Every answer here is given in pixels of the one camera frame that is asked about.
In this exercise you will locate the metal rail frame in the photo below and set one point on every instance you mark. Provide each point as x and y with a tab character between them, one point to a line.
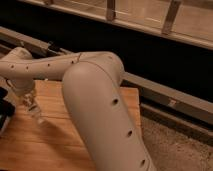
160	93

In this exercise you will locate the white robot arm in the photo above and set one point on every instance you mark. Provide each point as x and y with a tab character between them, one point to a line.
91	93

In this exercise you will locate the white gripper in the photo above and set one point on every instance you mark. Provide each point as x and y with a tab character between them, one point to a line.
22	86

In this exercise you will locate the black device at left edge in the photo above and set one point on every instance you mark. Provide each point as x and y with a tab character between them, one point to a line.
7	110

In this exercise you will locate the wooden window frame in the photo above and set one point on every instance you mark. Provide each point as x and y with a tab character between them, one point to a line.
187	21

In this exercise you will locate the black clamp on rail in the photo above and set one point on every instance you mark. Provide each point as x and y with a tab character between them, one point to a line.
53	47

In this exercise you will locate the white plastic bottle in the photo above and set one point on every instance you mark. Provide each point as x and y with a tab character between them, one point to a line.
32	107

